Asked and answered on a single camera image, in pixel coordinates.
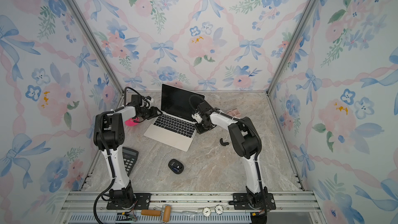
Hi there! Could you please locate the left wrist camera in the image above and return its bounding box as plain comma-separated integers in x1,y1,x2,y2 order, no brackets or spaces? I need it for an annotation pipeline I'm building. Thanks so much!
139,95,154,108

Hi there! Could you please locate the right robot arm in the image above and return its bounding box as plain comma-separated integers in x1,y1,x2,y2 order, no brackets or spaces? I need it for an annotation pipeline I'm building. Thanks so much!
189,98,267,209

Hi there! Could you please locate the white round knob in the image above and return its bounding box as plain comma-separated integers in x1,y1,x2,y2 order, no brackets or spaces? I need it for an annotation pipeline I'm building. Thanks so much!
203,207,211,217
215,205,224,215

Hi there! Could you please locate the white round knob left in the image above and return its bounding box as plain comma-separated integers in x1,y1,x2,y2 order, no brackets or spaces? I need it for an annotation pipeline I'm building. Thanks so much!
203,207,211,217

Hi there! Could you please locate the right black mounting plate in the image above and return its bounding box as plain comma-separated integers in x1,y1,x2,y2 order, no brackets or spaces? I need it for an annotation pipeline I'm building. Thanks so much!
228,192,276,211

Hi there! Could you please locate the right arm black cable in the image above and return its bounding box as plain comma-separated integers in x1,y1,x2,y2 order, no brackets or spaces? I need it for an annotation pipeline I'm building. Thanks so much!
189,94,265,206

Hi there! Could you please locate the black wireless mouse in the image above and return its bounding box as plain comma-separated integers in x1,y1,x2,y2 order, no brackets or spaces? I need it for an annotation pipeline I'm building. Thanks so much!
168,159,184,175

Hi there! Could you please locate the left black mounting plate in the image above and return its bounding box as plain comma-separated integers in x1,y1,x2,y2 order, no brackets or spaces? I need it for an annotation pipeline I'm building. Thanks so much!
106,193,152,210

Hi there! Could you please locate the black calculator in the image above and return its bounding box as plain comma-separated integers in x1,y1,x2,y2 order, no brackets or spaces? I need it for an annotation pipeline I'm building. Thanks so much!
122,147,139,176

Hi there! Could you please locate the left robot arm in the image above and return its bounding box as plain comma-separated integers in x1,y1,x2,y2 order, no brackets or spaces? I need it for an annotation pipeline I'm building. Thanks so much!
93,94,161,209

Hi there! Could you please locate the black mounting plate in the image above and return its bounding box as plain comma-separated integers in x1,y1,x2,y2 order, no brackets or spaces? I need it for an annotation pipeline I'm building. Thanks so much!
106,193,152,210
228,192,276,211

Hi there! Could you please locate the white round knob right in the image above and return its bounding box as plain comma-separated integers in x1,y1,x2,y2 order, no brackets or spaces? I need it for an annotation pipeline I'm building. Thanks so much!
215,205,224,215

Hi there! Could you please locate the pink small toy appliance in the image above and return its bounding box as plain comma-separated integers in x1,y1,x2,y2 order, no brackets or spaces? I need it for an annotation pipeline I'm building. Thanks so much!
227,109,241,118

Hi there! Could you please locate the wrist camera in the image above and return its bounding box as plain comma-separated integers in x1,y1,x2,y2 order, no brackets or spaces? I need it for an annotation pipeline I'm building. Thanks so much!
139,95,154,108
191,113,203,123

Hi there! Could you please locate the black mouse battery cover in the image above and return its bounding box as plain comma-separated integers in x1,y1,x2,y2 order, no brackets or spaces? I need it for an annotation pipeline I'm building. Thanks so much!
219,138,230,147

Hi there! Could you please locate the aluminium front rail frame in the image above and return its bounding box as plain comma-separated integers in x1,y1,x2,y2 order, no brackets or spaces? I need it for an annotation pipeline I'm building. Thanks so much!
55,191,326,224

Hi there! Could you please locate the pink plush doll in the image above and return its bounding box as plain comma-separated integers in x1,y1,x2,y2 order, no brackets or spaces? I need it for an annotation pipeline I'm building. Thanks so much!
124,117,141,127

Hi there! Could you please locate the silver laptop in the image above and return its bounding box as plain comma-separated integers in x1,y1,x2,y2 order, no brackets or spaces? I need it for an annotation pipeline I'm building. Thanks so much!
144,84,205,152

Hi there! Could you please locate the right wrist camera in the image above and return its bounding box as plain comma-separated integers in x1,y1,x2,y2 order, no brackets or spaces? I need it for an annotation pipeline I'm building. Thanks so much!
191,113,203,123

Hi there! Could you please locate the wooden handle roller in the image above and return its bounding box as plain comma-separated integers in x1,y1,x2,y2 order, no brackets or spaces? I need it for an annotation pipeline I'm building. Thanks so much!
141,205,172,224

